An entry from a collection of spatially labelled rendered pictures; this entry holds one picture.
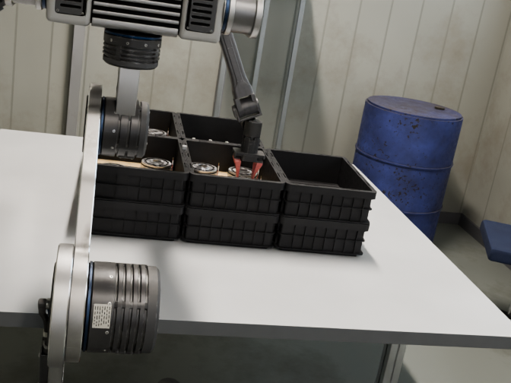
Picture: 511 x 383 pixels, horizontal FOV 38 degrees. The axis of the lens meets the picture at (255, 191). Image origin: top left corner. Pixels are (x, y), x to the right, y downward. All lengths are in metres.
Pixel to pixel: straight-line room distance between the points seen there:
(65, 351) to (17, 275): 0.62
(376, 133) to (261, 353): 1.66
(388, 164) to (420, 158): 0.18
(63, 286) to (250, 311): 0.70
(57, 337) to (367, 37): 3.67
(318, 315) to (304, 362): 1.19
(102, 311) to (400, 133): 3.04
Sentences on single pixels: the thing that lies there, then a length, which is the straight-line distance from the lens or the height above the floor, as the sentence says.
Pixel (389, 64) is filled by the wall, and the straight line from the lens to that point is 4.89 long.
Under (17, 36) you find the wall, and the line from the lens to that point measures 4.58.
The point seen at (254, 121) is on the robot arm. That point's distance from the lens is 2.43.
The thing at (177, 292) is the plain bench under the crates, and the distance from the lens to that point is 2.04.
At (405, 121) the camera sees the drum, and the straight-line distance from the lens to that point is 4.27.
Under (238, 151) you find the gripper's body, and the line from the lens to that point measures 2.45.
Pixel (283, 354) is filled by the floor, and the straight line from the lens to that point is 3.25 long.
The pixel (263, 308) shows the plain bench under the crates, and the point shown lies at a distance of 2.02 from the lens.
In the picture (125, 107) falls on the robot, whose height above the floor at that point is 1.20.
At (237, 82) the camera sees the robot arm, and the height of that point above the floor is 1.19.
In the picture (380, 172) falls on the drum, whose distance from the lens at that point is 4.36.
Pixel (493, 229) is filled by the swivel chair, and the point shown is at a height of 0.49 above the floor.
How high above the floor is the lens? 1.61
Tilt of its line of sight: 18 degrees down
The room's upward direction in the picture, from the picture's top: 9 degrees clockwise
